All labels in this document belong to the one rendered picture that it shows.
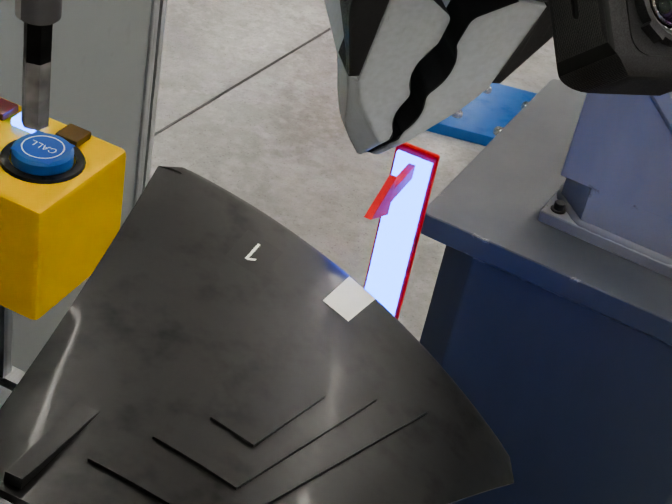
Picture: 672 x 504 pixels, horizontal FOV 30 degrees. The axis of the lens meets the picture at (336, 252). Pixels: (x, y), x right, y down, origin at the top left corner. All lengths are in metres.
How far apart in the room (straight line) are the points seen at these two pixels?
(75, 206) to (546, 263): 0.36
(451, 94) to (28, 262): 0.42
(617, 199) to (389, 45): 0.57
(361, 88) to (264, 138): 2.54
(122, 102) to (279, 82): 1.35
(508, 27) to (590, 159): 0.53
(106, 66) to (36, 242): 1.05
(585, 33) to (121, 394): 0.25
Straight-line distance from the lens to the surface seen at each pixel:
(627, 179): 0.98
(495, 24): 0.45
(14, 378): 0.99
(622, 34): 0.35
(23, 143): 0.84
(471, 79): 0.47
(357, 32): 0.43
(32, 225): 0.81
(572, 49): 0.36
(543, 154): 1.11
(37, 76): 0.31
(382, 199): 0.64
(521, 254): 0.97
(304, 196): 2.81
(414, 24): 0.43
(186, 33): 3.41
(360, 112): 0.46
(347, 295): 0.61
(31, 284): 0.83
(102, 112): 1.89
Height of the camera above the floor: 1.53
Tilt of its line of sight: 35 degrees down
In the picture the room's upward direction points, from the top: 12 degrees clockwise
